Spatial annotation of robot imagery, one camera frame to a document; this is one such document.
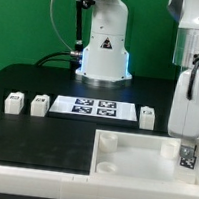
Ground black cables at base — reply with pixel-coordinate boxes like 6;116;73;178
34;48;81;73

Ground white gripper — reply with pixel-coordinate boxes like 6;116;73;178
167;70;199;159

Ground white square table top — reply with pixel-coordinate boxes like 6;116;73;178
91;129;199;185

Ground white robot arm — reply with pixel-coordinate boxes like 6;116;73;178
76;0;199;159

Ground grey cable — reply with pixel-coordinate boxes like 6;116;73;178
44;0;82;52

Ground white marker sheet with tags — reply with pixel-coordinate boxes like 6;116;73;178
50;96;137;122

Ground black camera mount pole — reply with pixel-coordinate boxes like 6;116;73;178
69;0;95;74

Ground white front fence wall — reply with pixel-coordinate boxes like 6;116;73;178
0;166;199;199

